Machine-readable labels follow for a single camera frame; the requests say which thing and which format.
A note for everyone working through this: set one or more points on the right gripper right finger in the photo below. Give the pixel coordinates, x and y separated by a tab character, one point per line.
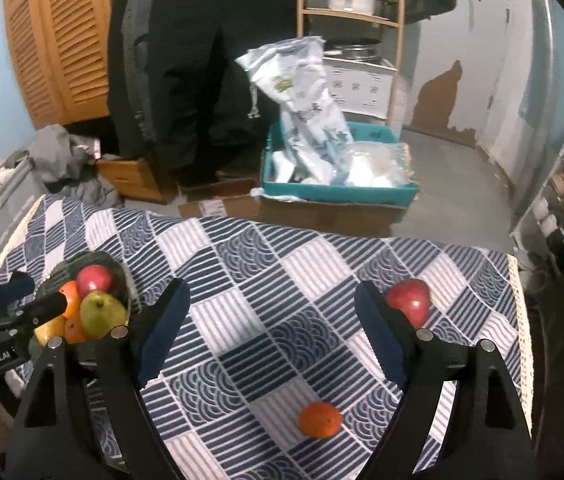
401	358

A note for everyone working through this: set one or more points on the red apple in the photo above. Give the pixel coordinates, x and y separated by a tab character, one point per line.
94	278
413	298

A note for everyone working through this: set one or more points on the black hanging coat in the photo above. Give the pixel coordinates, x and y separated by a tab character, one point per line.
176	94

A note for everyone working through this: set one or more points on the small tangerine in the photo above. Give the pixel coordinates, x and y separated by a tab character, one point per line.
320	420

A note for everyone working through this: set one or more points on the wooden drawer box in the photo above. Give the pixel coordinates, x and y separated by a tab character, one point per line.
138	179

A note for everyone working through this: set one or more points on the white patterned storage box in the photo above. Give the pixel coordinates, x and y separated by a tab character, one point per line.
359	87

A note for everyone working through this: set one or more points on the steel steamer pot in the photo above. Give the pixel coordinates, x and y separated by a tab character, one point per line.
355	49

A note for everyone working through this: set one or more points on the wooden louvered wardrobe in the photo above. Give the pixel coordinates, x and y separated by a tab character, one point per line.
59	53

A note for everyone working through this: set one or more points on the small labelled cardboard box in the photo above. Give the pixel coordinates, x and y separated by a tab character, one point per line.
242	206

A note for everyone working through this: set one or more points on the teal plastic crate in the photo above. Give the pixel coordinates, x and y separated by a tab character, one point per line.
300	187

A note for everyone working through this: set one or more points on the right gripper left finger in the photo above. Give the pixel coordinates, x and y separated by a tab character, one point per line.
127	359

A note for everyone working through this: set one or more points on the yellow green mango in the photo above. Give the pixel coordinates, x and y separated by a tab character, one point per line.
100	313

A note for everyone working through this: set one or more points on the grey hanging bag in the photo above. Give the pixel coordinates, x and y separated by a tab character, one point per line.
420	10

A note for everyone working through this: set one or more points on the green glass bowl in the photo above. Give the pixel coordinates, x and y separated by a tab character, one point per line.
67	270

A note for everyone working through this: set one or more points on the large orange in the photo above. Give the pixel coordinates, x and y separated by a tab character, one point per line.
73	299

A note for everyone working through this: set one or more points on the grey clothes pile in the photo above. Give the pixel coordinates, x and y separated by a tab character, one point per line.
66	164

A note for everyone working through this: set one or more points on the grey storage bin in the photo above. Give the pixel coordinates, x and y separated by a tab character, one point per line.
18	193

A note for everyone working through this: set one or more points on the wooden ladder shelf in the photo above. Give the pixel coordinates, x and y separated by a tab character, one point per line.
315	18

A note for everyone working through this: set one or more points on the brown cardboard box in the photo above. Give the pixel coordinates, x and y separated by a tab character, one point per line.
364	220

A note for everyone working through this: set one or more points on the blue white patterned tablecloth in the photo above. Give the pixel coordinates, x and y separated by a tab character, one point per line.
272	327

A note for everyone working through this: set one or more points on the white rice bag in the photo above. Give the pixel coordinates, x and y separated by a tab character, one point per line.
314	129

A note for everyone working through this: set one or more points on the clear plastic bag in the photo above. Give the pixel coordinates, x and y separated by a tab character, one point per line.
378	165

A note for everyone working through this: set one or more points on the white door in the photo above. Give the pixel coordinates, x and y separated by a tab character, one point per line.
464	72

